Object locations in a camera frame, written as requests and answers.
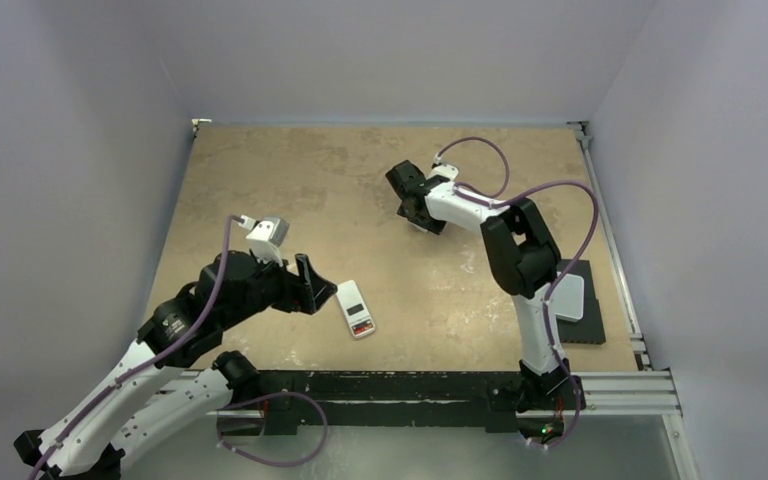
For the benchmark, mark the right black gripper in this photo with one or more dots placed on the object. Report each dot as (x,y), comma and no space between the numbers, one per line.
(412,201)

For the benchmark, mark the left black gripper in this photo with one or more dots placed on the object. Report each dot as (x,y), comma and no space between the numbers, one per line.
(297,294)

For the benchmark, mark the white red remote control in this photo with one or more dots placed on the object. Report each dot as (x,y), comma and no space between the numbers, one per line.
(355,310)

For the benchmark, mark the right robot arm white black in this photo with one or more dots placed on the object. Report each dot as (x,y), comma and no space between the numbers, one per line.
(522,255)

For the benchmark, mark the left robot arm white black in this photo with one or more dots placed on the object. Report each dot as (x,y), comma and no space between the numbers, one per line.
(121,419)

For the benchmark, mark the white device on box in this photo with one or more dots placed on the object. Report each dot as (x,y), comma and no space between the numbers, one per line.
(568,298)

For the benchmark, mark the black perforated box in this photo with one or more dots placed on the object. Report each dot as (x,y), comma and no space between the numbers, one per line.
(590,330)

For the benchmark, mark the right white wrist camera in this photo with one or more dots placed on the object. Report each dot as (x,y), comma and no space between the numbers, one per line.
(442,168)

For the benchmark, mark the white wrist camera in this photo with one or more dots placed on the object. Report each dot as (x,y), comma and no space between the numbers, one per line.
(442,168)
(265,237)

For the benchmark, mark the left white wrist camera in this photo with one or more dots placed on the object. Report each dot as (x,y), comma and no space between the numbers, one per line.
(265,237)

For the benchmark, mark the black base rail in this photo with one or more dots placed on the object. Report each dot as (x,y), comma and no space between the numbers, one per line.
(491,401)

